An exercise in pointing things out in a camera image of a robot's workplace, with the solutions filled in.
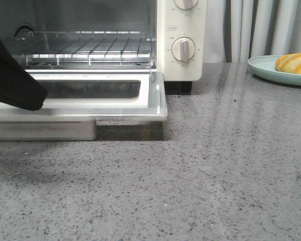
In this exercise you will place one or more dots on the upper oven control knob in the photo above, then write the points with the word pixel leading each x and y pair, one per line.
pixel 185 4

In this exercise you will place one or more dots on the golden striped bread roll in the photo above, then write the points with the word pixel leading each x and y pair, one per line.
pixel 290 63

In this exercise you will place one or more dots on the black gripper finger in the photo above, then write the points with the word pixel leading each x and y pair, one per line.
pixel 17 87

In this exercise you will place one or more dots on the lower oven timer knob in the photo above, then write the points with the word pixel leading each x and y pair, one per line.
pixel 183 49

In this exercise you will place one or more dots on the metal wire oven rack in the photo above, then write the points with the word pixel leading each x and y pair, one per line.
pixel 85 49

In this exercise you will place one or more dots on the white Toshiba toaster oven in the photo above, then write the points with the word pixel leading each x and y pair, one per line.
pixel 161 20

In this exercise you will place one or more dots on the grey white curtain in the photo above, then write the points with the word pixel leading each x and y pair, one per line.
pixel 238 30

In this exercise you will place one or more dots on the black right oven foot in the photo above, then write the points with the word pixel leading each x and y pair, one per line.
pixel 186 86

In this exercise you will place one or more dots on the glass oven door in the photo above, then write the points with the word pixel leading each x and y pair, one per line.
pixel 78 101

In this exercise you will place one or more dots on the light teal plate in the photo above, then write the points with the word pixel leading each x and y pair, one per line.
pixel 264 67

